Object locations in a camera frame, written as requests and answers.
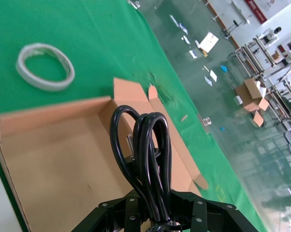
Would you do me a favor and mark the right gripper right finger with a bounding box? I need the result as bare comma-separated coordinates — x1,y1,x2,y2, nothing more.
170,189,254,232

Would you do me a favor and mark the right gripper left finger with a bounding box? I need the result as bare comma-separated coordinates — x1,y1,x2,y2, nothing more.
72,189,143,232

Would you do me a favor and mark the black power cable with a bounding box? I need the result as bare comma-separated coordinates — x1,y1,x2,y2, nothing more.
110,104,176,232

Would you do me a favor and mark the open brown cardboard box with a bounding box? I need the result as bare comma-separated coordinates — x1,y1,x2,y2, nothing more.
0,77,208,232

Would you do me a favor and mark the metal binder clip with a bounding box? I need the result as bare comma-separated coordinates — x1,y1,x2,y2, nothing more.
197,116,212,133

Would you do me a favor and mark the large open cardboard carton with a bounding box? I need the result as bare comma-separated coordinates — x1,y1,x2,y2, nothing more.
235,78,269,113

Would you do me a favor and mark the metal rack workbench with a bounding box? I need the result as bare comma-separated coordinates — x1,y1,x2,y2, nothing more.
234,36,291,78
268,81,291,121

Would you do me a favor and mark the white and red bag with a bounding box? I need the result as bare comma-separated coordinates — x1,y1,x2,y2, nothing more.
195,31,220,53

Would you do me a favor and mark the white tape roll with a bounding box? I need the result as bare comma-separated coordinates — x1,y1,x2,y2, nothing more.
16,43,75,92

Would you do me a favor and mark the white humanoid robot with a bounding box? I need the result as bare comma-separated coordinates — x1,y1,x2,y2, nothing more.
260,26,282,46

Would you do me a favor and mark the black stool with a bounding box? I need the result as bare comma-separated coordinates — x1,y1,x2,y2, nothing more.
223,20,240,39

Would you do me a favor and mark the white desk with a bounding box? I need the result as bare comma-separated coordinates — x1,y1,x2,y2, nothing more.
229,0,252,25

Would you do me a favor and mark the poster board with photos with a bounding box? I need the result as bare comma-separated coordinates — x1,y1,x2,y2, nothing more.
244,0,276,25

